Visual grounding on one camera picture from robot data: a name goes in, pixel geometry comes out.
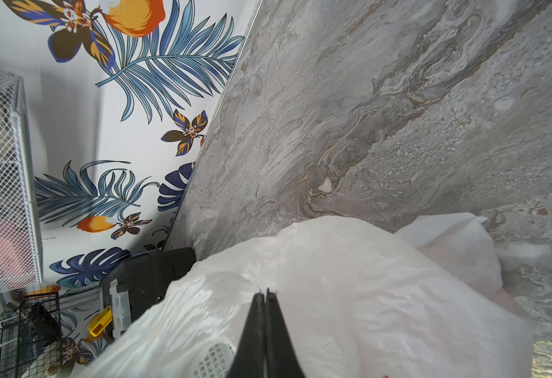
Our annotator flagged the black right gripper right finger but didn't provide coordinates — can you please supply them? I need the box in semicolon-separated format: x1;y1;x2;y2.
264;290;305;378

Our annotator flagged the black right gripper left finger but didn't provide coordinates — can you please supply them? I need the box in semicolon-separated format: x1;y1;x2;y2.
227;293;265;378

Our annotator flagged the white perforated plastic basket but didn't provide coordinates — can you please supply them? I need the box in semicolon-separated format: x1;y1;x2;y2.
191;343;234;378

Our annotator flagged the white plastic bag red print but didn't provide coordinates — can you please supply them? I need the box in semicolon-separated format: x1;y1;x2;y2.
82;213;535;377

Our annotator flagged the black toolbox yellow handle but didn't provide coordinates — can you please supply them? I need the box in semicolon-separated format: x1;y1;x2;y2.
88;247;197;343

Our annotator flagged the black wire basket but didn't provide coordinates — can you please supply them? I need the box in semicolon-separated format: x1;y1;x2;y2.
0;293;63;377

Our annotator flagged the white mesh wall shelf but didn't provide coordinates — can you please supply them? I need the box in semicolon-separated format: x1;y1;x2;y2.
0;70;42;294

